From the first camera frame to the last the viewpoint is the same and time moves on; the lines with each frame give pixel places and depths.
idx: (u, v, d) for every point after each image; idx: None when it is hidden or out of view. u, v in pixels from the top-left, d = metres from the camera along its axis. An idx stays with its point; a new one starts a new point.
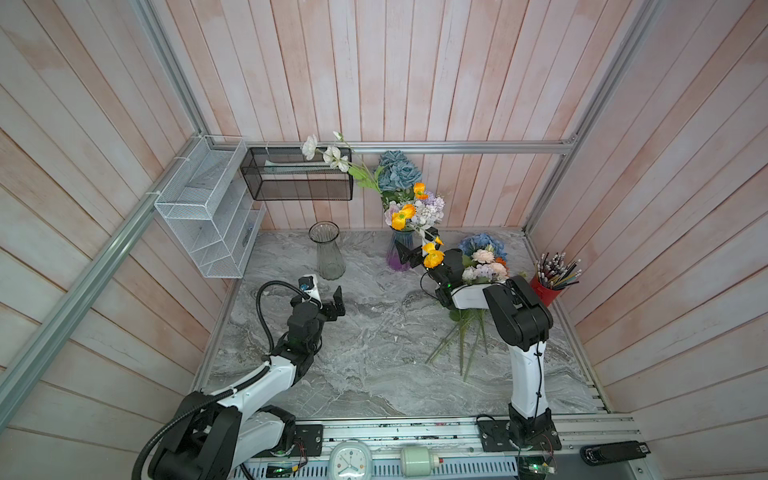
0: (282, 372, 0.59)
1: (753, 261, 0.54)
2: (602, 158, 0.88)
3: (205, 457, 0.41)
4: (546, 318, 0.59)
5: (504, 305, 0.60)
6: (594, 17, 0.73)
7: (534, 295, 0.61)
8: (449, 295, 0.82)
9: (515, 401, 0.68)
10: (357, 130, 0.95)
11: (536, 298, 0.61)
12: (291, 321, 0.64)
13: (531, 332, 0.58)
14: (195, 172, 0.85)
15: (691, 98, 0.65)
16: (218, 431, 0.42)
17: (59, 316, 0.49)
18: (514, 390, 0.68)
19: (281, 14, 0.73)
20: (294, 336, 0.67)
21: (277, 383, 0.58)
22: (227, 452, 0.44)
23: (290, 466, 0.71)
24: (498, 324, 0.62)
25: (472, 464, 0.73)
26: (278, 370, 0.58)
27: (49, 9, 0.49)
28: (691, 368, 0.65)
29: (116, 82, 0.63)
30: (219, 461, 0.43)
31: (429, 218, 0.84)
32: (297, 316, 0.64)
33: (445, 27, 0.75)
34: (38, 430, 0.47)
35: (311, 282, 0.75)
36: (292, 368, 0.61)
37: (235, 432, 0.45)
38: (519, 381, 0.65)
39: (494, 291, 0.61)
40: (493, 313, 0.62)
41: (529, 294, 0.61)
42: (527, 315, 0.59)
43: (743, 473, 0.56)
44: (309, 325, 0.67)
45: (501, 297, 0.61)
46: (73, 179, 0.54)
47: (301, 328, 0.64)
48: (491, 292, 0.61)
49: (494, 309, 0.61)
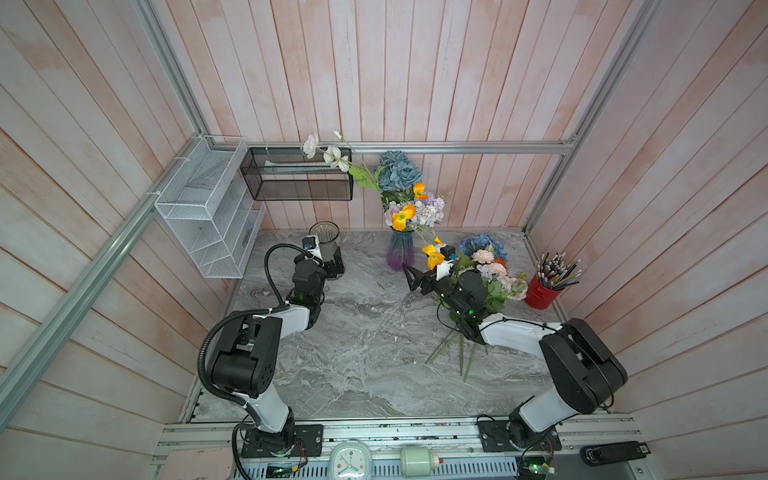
0: (300, 312, 0.68)
1: (752, 262, 0.55)
2: (602, 158, 0.88)
3: (259, 352, 0.49)
4: (620, 373, 0.48)
5: (573, 365, 0.47)
6: (594, 17, 0.73)
7: (603, 349, 0.49)
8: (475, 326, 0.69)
9: (527, 412, 0.65)
10: (357, 130, 0.95)
11: (605, 352, 0.49)
12: (295, 276, 0.71)
13: (605, 394, 0.47)
14: (195, 172, 0.85)
15: (691, 98, 0.65)
16: (267, 331, 0.50)
17: (59, 316, 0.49)
18: (532, 406, 0.63)
19: (281, 14, 0.73)
20: (299, 291, 0.75)
21: (296, 320, 0.66)
22: (272, 356, 0.52)
23: (290, 466, 0.71)
24: (559, 384, 0.50)
25: (472, 465, 0.66)
26: (299, 310, 0.67)
27: (50, 10, 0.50)
28: (691, 368, 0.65)
29: (116, 82, 0.63)
30: (268, 359, 0.51)
31: (429, 218, 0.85)
32: (300, 272, 0.72)
33: (445, 26, 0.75)
34: (38, 430, 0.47)
35: (314, 242, 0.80)
36: (306, 310, 0.70)
37: (278, 338, 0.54)
38: (545, 409, 0.59)
39: (557, 346, 0.48)
40: (555, 371, 0.49)
41: (598, 348, 0.49)
42: (598, 375, 0.47)
43: (743, 473, 0.56)
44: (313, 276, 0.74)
45: (568, 355, 0.48)
46: (73, 178, 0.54)
47: (305, 281, 0.72)
48: (555, 350, 0.48)
49: (556, 367, 0.49)
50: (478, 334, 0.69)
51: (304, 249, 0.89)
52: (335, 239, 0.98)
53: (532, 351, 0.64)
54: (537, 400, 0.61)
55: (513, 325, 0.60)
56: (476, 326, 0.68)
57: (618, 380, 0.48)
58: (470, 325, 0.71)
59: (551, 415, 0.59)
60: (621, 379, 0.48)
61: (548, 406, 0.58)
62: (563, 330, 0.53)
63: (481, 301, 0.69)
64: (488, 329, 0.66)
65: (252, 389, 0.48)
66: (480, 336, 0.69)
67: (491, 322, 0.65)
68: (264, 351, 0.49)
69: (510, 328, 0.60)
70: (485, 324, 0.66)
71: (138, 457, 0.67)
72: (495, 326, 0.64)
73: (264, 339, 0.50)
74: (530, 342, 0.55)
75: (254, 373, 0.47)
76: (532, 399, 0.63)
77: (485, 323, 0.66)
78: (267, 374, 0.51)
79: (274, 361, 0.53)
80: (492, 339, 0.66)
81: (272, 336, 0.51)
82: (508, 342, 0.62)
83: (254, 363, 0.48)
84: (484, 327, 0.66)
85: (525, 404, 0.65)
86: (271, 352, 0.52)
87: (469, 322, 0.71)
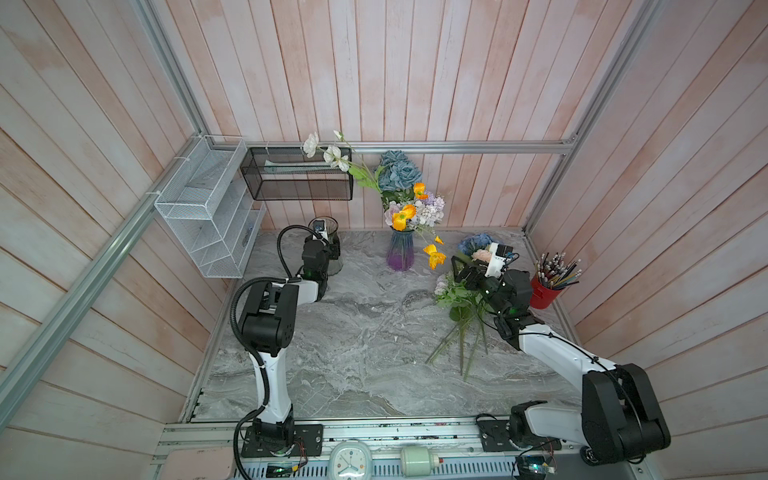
0: (311, 286, 0.75)
1: (752, 261, 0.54)
2: (602, 158, 0.88)
3: (281, 314, 0.57)
4: (662, 438, 0.43)
5: (613, 412, 0.43)
6: (594, 17, 0.73)
7: (653, 407, 0.44)
8: (513, 327, 0.65)
9: (532, 414, 0.65)
10: (357, 130, 0.95)
11: (655, 411, 0.44)
12: (304, 255, 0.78)
13: (635, 450, 0.43)
14: (195, 172, 0.85)
15: (691, 98, 0.65)
16: (286, 295, 0.58)
17: (59, 316, 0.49)
18: (542, 412, 0.62)
19: (281, 14, 0.73)
20: (307, 267, 0.83)
21: (307, 293, 0.74)
22: (292, 316, 0.60)
23: (290, 466, 0.71)
24: (587, 422, 0.46)
25: (472, 465, 0.66)
26: (309, 283, 0.74)
27: (49, 9, 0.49)
28: (691, 368, 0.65)
29: (116, 82, 0.63)
30: (289, 319, 0.59)
31: (429, 218, 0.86)
32: (308, 250, 0.79)
33: (446, 25, 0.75)
34: (38, 430, 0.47)
35: (321, 225, 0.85)
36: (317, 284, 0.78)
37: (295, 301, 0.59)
38: (555, 421, 0.58)
39: (604, 386, 0.44)
40: (587, 408, 0.46)
41: (649, 405, 0.44)
42: (636, 430, 0.43)
43: (743, 473, 0.56)
44: (320, 254, 0.82)
45: (612, 399, 0.44)
46: (73, 178, 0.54)
47: (312, 258, 0.80)
48: (600, 390, 0.44)
49: (591, 404, 0.45)
50: (516, 337, 0.65)
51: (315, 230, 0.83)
52: (337, 234, 0.94)
53: (567, 377, 0.52)
54: (550, 412, 0.59)
55: (560, 348, 0.54)
56: (515, 328, 0.65)
57: (656, 442, 0.43)
58: (508, 325, 0.67)
59: (556, 431, 0.58)
60: (660, 442, 0.44)
61: (561, 425, 0.56)
62: (614, 371, 0.47)
63: (522, 300, 0.66)
64: (529, 339, 0.61)
65: (278, 344, 0.56)
66: (518, 341, 0.65)
67: (535, 333, 0.60)
68: (286, 312, 0.57)
69: (554, 347, 0.55)
70: (526, 332, 0.62)
71: (138, 457, 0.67)
72: (537, 338, 0.59)
73: (284, 303, 0.58)
74: (572, 370, 0.50)
75: (278, 331, 0.55)
76: (545, 408, 0.61)
77: (528, 331, 0.62)
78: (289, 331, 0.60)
79: (294, 321, 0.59)
80: (529, 349, 0.62)
81: (292, 299, 0.59)
82: (545, 359, 0.58)
83: (277, 323, 0.56)
84: (524, 333, 0.63)
85: (536, 407, 0.64)
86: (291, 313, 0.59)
87: (507, 320, 0.67)
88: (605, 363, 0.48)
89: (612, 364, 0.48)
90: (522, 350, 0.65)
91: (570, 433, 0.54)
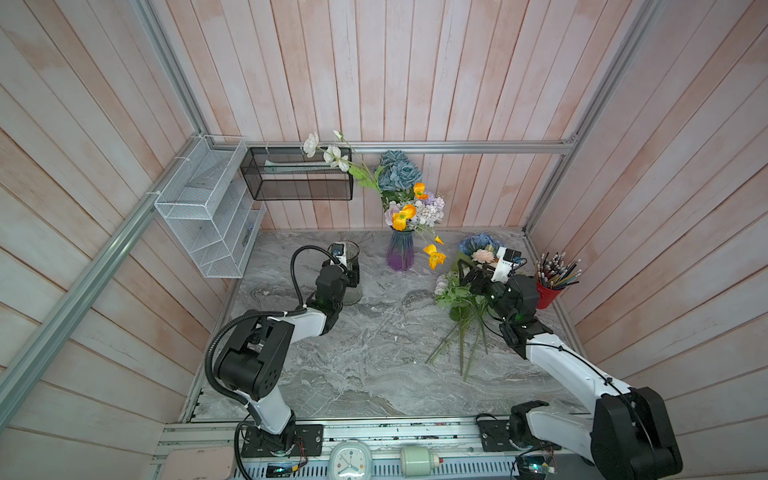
0: (316, 318, 0.67)
1: (752, 261, 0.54)
2: (602, 158, 0.88)
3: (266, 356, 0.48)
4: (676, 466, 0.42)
5: (627, 440, 0.42)
6: (594, 16, 0.73)
7: (668, 433, 0.43)
8: (520, 335, 0.63)
9: (534, 418, 0.64)
10: (357, 130, 0.95)
11: (669, 438, 0.42)
12: (319, 279, 0.71)
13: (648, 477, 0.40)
14: (195, 172, 0.85)
15: (691, 97, 0.65)
16: (277, 336, 0.50)
17: (59, 316, 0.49)
18: (546, 418, 0.61)
19: (281, 14, 0.73)
20: (319, 294, 0.74)
21: (310, 326, 0.65)
22: (280, 361, 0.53)
23: (290, 466, 0.71)
24: (600, 446, 0.44)
25: (472, 465, 0.66)
26: (315, 314, 0.66)
27: (49, 9, 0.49)
28: (691, 368, 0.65)
29: (116, 82, 0.63)
30: (274, 364, 0.50)
31: (429, 218, 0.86)
32: (324, 275, 0.72)
33: (445, 25, 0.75)
34: (38, 430, 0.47)
35: (342, 248, 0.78)
36: (324, 317, 0.69)
37: (287, 345, 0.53)
38: (559, 431, 0.57)
39: (617, 412, 0.42)
40: (600, 432, 0.44)
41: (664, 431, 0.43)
42: (648, 454, 0.42)
43: (744, 473, 0.56)
44: (336, 282, 0.73)
45: (627, 426, 0.42)
46: (74, 179, 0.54)
47: (327, 286, 0.71)
48: (612, 415, 0.42)
49: (603, 428, 0.43)
50: (522, 345, 0.63)
51: (332, 253, 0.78)
52: (356, 261, 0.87)
53: (577, 394, 0.51)
54: (553, 422, 0.58)
55: (571, 363, 0.53)
56: (521, 335, 0.63)
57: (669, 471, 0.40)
58: (515, 333, 0.65)
59: (557, 437, 0.58)
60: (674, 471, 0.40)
61: (564, 436, 0.56)
62: (627, 394, 0.46)
63: (529, 305, 0.63)
64: (537, 349, 0.59)
65: (254, 392, 0.47)
66: (524, 348, 0.63)
67: (544, 346, 0.58)
68: (271, 356, 0.48)
69: (565, 364, 0.53)
70: (534, 342, 0.60)
71: (138, 457, 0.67)
72: (546, 350, 0.57)
73: (273, 344, 0.49)
74: (583, 390, 0.49)
75: (257, 376, 0.47)
76: (548, 413, 0.62)
77: (536, 341, 0.60)
78: (272, 378, 0.51)
79: (280, 366, 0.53)
80: (534, 359, 0.61)
81: (282, 342, 0.50)
82: (554, 372, 0.56)
83: (259, 367, 0.48)
84: (532, 344, 0.60)
85: (538, 410, 0.64)
86: (278, 357, 0.51)
87: (513, 327, 0.65)
88: (620, 385, 0.46)
89: (627, 387, 0.46)
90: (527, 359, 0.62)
91: (574, 446, 0.53)
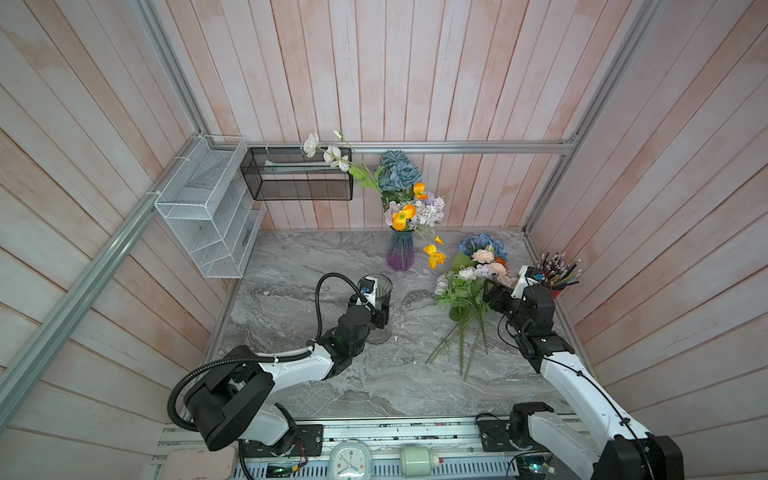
0: (321, 364, 0.60)
1: (752, 261, 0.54)
2: (602, 158, 0.88)
3: (230, 409, 0.43)
4: None
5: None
6: (594, 16, 0.73)
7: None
8: (536, 346, 0.61)
9: (535, 422, 0.64)
10: (356, 130, 0.95)
11: None
12: (342, 319, 0.64)
13: None
14: (195, 172, 0.85)
15: (691, 98, 0.65)
16: (250, 390, 0.44)
17: (59, 315, 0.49)
18: (545, 426, 0.61)
19: (281, 14, 0.73)
20: (338, 333, 0.67)
21: (311, 370, 0.59)
22: (250, 413, 0.47)
23: (290, 466, 0.71)
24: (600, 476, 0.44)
25: (472, 465, 0.66)
26: (318, 359, 0.59)
27: (49, 9, 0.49)
28: (691, 368, 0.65)
29: (116, 82, 0.63)
30: (240, 419, 0.45)
31: (429, 218, 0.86)
32: (349, 317, 0.64)
33: (446, 26, 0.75)
34: (38, 430, 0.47)
35: (371, 286, 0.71)
36: (329, 364, 0.62)
37: (263, 398, 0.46)
38: (562, 449, 0.56)
39: (626, 457, 0.41)
40: (603, 466, 0.43)
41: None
42: None
43: (744, 473, 0.56)
44: (359, 329, 0.65)
45: (634, 473, 0.41)
46: (74, 179, 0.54)
47: (347, 330, 0.63)
48: (622, 461, 0.41)
49: (609, 468, 0.42)
50: (539, 357, 0.60)
51: (360, 291, 0.81)
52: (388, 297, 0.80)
53: (587, 423, 0.49)
54: (555, 437, 0.58)
55: (587, 392, 0.50)
56: (538, 346, 0.60)
57: None
58: (531, 343, 0.63)
59: (556, 448, 0.58)
60: None
61: (564, 453, 0.55)
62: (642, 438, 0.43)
63: (544, 315, 0.63)
64: (552, 368, 0.57)
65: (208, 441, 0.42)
66: (539, 362, 0.61)
67: (562, 367, 0.55)
68: (235, 411, 0.43)
69: (581, 391, 0.50)
70: (551, 360, 0.57)
71: (138, 457, 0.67)
72: (563, 371, 0.55)
73: (243, 397, 0.44)
74: (595, 421, 0.47)
75: (215, 428, 0.42)
76: (550, 423, 0.61)
77: (554, 357, 0.57)
78: (236, 429, 0.46)
79: (250, 418, 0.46)
80: (549, 377, 0.58)
81: (254, 397, 0.45)
82: (567, 395, 0.54)
83: (221, 418, 0.43)
84: (549, 359, 0.58)
85: (541, 415, 0.64)
86: (246, 412, 0.45)
87: (529, 338, 0.64)
88: (637, 428, 0.44)
89: (645, 431, 0.43)
90: (541, 374, 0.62)
91: (574, 466, 0.52)
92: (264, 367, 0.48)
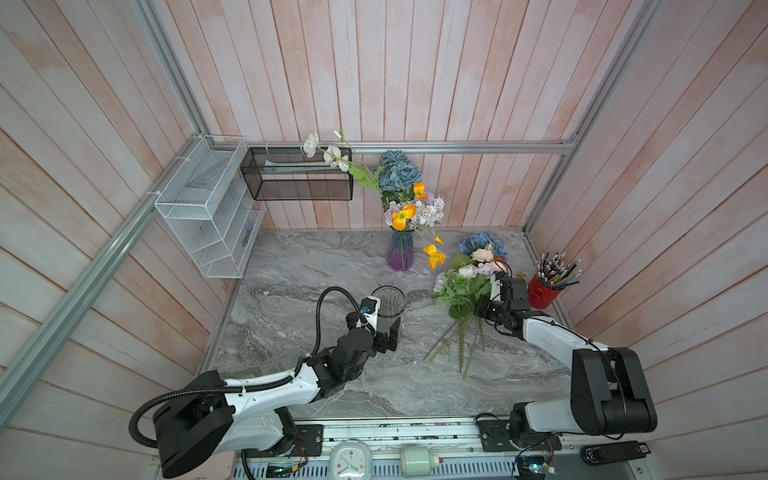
0: (305, 390, 0.56)
1: (752, 261, 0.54)
2: (602, 158, 0.88)
3: (182, 443, 0.41)
4: (645, 420, 0.44)
5: (597, 386, 0.45)
6: (594, 17, 0.73)
7: (642, 388, 0.45)
8: (517, 317, 0.69)
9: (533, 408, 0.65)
10: (357, 129, 0.95)
11: (643, 392, 0.45)
12: (342, 339, 0.60)
13: (618, 426, 0.44)
14: (195, 172, 0.85)
15: (691, 98, 0.65)
16: (206, 425, 0.41)
17: (59, 316, 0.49)
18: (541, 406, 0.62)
19: (281, 14, 0.73)
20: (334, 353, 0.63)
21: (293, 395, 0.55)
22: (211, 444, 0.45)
23: (290, 466, 0.71)
24: (574, 396, 0.48)
25: (472, 464, 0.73)
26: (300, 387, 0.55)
27: (50, 10, 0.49)
28: (691, 368, 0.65)
29: (116, 81, 0.63)
30: (196, 452, 0.44)
31: (429, 218, 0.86)
32: (349, 340, 0.60)
33: (446, 26, 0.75)
34: (38, 431, 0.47)
35: (373, 305, 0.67)
36: (316, 390, 0.58)
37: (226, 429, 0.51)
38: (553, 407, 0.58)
39: (590, 362, 0.46)
40: (575, 382, 0.48)
41: (637, 384, 0.45)
42: (619, 406, 0.45)
43: (743, 473, 0.56)
44: (357, 354, 0.61)
45: (598, 375, 0.46)
46: (73, 178, 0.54)
47: (346, 352, 0.58)
48: (587, 365, 0.46)
49: (578, 379, 0.47)
50: (520, 327, 0.68)
51: (360, 311, 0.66)
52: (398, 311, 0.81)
53: (566, 363, 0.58)
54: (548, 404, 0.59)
55: (557, 331, 0.57)
56: (520, 317, 0.67)
57: (641, 422, 0.44)
58: (514, 316, 0.70)
59: (553, 421, 0.58)
60: (645, 423, 0.44)
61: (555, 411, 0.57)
62: (607, 352, 0.49)
63: (520, 290, 0.73)
64: (531, 326, 0.64)
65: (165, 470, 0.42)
66: (522, 329, 0.67)
67: (537, 322, 0.63)
68: (187, 445, 0.41)
69: (552, 331, 0.58)
70: (530, 319, 0.65)
71: (138, 457, 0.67)
72: (538, 325, 0.62)
73: (199, 431, 0.41)
74: (566, 351, 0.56)
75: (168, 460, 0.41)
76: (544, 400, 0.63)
77: (530, 319, 0.65)
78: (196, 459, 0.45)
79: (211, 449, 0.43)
80: (531, 339, 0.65)
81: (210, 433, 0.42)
82: (546, 347, 0.60)
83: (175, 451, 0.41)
84: (527, 321, 0.65)
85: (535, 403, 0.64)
86: (203, 445, 0.44)
87: (513, 312, 0.71)
88: (600, 345, 0.50)
89: (607, 346, 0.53)
90: (524, 339, 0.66)
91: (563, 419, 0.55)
92: (230, 398, 0.46)
